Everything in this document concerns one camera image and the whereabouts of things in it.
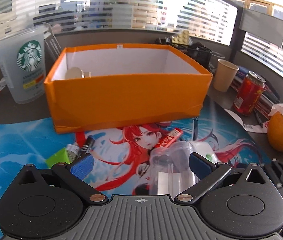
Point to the frosted Starbucks plastic cup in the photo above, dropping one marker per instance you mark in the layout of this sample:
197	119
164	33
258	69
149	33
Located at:
22	63

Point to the black mesh organizer basket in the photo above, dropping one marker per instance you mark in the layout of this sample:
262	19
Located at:
196	51

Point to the blue black marker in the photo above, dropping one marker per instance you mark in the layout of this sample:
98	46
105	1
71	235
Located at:
85	149

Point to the red drink can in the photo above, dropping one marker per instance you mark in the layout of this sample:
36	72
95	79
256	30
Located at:
249	93

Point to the tan paper cup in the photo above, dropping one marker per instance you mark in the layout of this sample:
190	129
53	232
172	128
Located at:
224	75

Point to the orange cardboard box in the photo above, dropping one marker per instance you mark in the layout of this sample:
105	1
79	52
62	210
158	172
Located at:
131	84

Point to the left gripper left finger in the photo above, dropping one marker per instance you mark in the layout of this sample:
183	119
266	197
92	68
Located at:
73	175

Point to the red snack stick packet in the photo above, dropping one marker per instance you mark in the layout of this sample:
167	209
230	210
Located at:
169	139

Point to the clear plastic container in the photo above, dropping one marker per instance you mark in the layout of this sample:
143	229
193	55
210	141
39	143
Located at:
169	167

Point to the green white lighter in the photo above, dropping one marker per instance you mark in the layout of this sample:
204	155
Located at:
72	151

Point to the roll of tape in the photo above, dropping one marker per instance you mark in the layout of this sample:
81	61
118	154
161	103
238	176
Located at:
76	73

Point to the yellow building block plate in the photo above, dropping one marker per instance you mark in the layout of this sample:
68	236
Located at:
182	38

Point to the anime girl desk mat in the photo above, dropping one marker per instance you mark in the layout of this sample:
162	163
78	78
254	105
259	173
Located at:
121	154

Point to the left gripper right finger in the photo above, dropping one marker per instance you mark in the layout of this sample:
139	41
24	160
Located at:
210	177

